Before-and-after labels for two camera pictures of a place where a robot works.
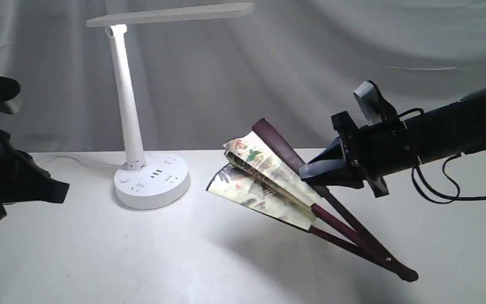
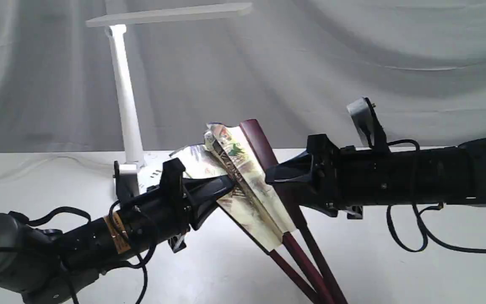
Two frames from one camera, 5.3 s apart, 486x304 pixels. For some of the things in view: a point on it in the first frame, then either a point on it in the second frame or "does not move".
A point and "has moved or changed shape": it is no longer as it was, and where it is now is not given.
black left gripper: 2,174 -> 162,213
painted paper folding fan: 261,174 has moved or changed shape
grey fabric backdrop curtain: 292,64 does not move
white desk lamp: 147,181 does not move
